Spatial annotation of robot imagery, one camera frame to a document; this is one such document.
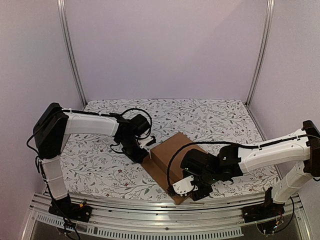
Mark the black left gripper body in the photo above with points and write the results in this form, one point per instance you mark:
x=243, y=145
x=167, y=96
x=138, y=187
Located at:
x=130, y=150

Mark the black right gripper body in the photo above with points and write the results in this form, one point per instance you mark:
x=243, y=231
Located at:
x=199, y=192

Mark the brown cardboard box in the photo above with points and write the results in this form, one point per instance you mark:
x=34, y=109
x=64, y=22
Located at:
x=157, y=163

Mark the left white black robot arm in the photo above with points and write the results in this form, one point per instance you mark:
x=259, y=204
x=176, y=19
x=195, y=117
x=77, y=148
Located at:
x=52, y=132

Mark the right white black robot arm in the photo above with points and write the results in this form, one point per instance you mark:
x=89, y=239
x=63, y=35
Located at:
x=201, y=170

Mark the white floral table cloth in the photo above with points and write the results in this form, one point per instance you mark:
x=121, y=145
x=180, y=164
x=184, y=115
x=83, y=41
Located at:
x=92, y=168

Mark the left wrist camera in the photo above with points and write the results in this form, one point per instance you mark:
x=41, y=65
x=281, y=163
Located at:
x=150, y=140

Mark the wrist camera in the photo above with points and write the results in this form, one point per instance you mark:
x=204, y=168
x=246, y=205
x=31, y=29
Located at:
x=182, y=187
x=150, y=140

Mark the small wooden stick on rail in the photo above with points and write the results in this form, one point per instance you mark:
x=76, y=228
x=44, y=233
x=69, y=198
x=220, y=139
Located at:
x=196, y=203

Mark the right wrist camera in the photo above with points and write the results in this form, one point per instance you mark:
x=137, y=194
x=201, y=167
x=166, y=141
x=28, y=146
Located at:
x=182, y=187

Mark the aluminium front rail frame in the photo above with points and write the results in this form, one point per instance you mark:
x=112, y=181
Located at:
x=217, y=219

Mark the left aluminium corner post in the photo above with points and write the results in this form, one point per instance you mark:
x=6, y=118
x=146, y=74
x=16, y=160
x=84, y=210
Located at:
x=62, y=12

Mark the aluminium corner post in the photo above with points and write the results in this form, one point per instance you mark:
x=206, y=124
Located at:
x=62, y=12
x=262, y=51

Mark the right aluminium corner post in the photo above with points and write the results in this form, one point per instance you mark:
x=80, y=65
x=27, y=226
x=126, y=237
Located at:
x=262, y=51

